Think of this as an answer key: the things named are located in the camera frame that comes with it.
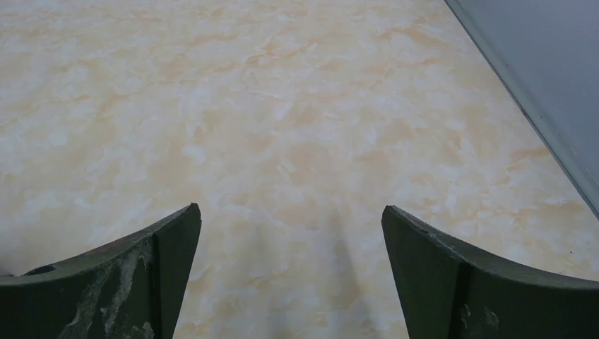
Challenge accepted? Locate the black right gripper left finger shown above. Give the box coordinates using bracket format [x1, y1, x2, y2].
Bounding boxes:
[1, 203, 201, 338]

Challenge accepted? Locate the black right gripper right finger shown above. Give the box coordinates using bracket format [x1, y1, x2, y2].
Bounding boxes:
[381, 206, 598, 338]

